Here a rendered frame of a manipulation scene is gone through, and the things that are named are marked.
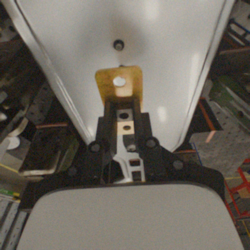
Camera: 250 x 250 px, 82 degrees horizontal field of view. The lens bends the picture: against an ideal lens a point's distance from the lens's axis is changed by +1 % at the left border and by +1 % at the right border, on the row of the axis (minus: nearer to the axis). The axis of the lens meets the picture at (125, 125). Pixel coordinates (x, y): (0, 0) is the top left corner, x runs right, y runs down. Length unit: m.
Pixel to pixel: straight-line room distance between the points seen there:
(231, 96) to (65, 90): 0.23
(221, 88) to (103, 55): 0.17
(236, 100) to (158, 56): 0.12
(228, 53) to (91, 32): 0.23
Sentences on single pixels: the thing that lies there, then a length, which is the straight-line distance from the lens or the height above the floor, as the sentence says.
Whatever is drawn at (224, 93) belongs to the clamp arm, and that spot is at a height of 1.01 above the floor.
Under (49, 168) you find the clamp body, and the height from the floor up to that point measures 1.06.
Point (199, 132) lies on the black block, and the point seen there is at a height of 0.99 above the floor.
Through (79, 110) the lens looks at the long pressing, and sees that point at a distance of 0.26.
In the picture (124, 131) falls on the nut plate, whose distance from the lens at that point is 0.17.
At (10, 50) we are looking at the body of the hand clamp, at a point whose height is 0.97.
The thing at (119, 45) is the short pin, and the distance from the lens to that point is 0.18.
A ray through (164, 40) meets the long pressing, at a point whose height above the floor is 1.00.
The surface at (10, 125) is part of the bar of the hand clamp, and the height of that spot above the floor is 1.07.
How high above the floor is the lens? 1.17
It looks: 39 degrees down
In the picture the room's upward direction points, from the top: 179 degrees clockwise
